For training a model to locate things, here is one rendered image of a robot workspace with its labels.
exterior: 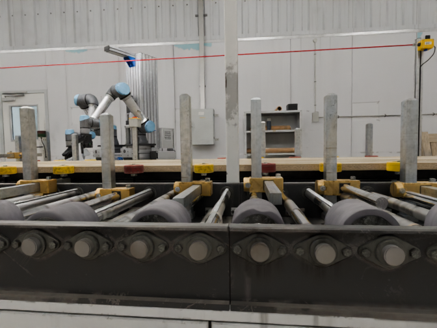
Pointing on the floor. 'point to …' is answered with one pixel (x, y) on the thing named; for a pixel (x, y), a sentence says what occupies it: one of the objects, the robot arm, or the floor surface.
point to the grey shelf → (285, 136)
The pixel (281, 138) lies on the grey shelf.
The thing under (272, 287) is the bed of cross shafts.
